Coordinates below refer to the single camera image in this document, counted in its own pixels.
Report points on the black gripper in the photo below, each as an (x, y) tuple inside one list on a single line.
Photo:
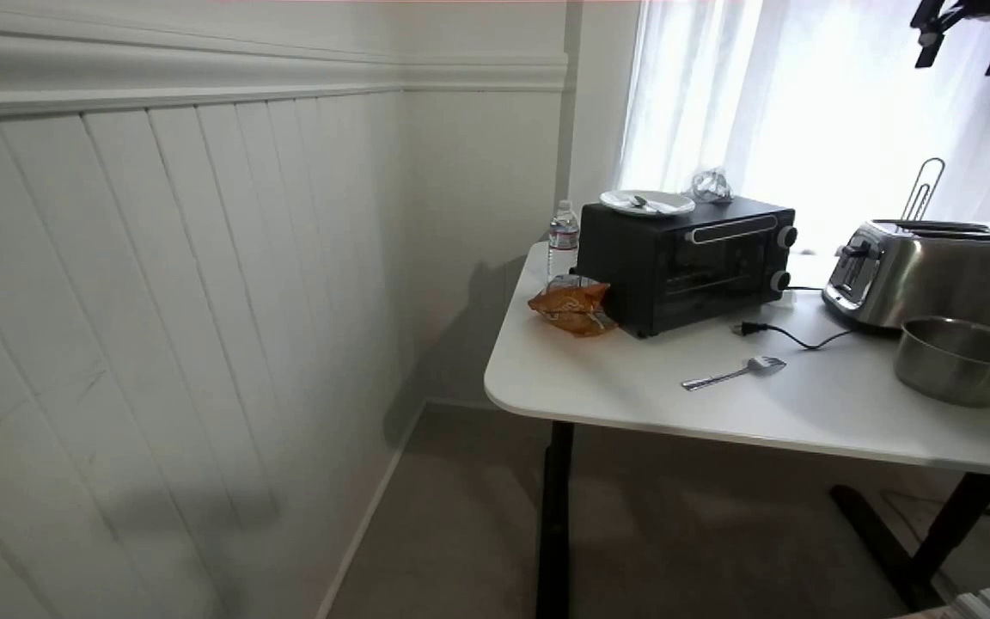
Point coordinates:
[(989, 7)]

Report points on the chrome two-slot toaster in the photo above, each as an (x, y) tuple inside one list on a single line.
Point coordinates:
[(928, 276)]

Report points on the black toaster oven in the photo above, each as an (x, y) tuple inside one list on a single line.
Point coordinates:
[(679, 268)]

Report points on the white sheer curtain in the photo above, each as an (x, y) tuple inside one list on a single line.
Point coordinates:
[(805, 104)]

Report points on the clear glass object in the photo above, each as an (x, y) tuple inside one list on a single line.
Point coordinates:
[(709, 186)]

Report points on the stainless steel saucepan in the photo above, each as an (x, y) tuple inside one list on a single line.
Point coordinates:
[(959, 365)]

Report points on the white plate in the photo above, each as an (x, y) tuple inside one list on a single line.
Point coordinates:
[(645, 200)]

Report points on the silver metal fork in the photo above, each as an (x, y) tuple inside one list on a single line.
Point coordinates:
[(738, 373)]

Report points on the clear plastic water bottle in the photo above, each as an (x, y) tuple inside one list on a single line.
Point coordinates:
[(560, 235)]

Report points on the angled black table leg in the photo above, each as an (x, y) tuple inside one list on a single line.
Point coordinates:
[(928, 538)]

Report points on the straight black table leg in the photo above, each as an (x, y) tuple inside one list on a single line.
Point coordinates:
[(556, 527)]

